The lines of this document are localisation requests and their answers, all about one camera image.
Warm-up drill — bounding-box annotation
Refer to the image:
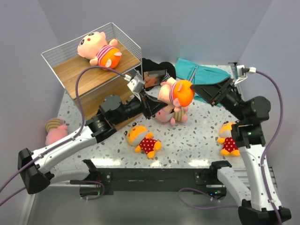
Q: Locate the yellow frog plush centre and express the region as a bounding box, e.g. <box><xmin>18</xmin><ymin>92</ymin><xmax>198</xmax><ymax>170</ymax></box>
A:
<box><xmin>125</xmin><ymin>125</ymin><xmax>162</xmax><ymax>159</ymax></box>

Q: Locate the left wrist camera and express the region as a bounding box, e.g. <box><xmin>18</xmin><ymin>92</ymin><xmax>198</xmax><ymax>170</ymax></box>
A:
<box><xmin>127</xmin><ymin>75</ymin><xmax>144</xmax><ymax>93</ymax></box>

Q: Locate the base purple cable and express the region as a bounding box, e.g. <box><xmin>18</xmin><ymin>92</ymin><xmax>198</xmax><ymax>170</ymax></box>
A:
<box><xmin>79</xmin><ymin>180</ymin><xmax>106</xmax><ymax>201</ymax></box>
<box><xmin>178</xmin><ymin>188</ymin><xmax>239</xmax><ymax>209</ymax></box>

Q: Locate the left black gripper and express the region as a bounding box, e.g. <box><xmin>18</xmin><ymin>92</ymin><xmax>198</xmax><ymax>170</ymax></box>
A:
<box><xmin>113</xmin><ymin>89</ymin><xmax>168</xmax><ymax>126</ymax></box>

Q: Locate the pink frog plush centre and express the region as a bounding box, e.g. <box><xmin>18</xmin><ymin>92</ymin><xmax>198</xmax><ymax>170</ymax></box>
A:
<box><xmin>154</xmin><ymin>106</ymin><xmax>188</xmax><ymax>125</ymax></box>

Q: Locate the pink frog plush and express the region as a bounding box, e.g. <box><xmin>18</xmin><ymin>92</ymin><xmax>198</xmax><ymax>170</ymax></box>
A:
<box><xmin>154</xmin><ymin>106</ymin><xmax>188</xmax><ymax>125</ymax></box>
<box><xmin>45</xmin><ymin>118</ymin><xmax>68</xmax><ymax>146</ymax></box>

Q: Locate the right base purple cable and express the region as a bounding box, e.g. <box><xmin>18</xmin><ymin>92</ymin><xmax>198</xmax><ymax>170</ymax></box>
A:
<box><xmin>178</xmin><ymin>188</ymin><xmax>239</xmax><ymax>209</ymax></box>

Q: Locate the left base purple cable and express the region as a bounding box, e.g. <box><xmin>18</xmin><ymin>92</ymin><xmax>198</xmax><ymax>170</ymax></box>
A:
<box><xmin>79</xmin><ymin>180</ymin><xmax>106</xmax><ymax>201</ymax></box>

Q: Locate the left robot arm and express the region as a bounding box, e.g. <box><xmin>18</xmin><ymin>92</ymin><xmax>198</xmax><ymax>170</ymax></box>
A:
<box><xmin>18</xmin><ymin>91</ymin><xmax>167</xmax><ymax>194</ymax></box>

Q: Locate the yellow frog plush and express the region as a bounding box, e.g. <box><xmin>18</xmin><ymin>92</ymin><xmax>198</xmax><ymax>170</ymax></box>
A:
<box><xmin>125</xmin><ymin>125</ymin><xmax>162</xmax><ymax>159</ymax></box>
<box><xmin>217</xmin><ymin>121</ymin><xmax>240</xmax><ymax>157</ymax></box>

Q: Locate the pink frog plush left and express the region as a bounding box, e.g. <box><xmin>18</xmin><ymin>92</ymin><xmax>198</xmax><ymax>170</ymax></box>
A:
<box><xmin>45</xmin><ymin>118</ymin><xmax>68</xmax><ymax>146</ymax></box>

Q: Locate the large black-haired boy plush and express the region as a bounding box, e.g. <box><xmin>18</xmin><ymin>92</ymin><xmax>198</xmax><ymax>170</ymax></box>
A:
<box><xmin>77</xmin><ymin>31</ymin><xmax>122</xmax><ymax>69</ymax></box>

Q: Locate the aluminium frame rail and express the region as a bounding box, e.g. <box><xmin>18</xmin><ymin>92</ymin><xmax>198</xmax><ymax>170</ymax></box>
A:
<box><xmin>228</xmin><ymin>62</ymin><xmax>238</xmax><ymax>79</ymax></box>

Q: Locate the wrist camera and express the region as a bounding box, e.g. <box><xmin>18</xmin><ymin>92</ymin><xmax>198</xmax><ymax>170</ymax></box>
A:
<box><xmin>127</xmin><ymin>75</ymin><xmax>144</xmax><ymax>93</ymax></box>
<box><xmin>234</xmin><ymin>65</ymin><xmax>256</xmax><ymax>85</ymax></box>

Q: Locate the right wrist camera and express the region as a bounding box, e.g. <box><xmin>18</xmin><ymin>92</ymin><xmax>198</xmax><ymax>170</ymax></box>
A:
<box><xmin>234</xmin><ymin>65</ymin><xmax>256</xmax><ymax>85</ymax></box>

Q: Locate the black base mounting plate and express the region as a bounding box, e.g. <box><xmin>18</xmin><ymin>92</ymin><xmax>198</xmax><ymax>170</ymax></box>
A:
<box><xmin>79</xmin><ymin>168</ymin><xmax>227</xmax><ymax>198</ymax></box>

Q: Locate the white wire wooden shelf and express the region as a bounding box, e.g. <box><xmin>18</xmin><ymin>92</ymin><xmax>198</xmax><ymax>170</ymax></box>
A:
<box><xmin>42</xmin><ymin>22</ymin><xmax>142</xmax><ymax>120</ymax></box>

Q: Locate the yellow frog plush right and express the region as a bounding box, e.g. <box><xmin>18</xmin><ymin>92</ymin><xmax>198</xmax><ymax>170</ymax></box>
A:
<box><xmin>217</xmin><ymin>121</ymin><xmax>240</xmax><ymax>157</ymax></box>

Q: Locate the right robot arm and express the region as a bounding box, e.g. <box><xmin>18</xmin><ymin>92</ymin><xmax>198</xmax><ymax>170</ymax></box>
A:
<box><xmin>191</xmin><ymin>78</ymin><xmax>291</xmax><ymax>225</ymax></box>

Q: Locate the teal folded cloth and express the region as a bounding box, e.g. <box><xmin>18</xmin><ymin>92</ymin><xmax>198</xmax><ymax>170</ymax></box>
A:
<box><xmin>175</xmin><ymin>58</ymin><xmax>232</xmax><ymax>108</ymax></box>

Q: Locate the black printed garment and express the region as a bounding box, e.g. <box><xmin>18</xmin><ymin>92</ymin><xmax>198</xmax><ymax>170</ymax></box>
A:
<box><xmin>138</xmin><ymin>58</ymin><xmax>176</xmax><ymax>90</ymax></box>

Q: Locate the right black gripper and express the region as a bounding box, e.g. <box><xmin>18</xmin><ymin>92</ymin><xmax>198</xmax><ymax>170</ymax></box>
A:
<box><xmin>191</xmin><ymin>76</ymin><xmax>247</xmax><ymax>122</ymax></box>

